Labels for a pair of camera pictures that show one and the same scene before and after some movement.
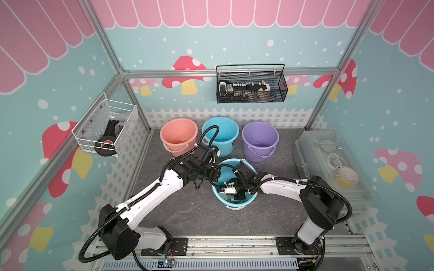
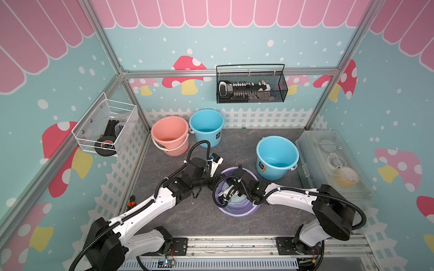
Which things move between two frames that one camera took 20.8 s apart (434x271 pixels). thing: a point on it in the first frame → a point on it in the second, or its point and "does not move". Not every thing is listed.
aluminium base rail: (342, 253) does not move
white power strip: (239, 91) does not move
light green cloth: (231, 197) does not move
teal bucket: (228, 190) → (275, 156)
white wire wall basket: (101, 129) does not move
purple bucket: (260, 140) → (236, 184)
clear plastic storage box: (326, 154) does not move
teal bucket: (226, 138) → (207, 124)
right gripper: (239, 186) does not move
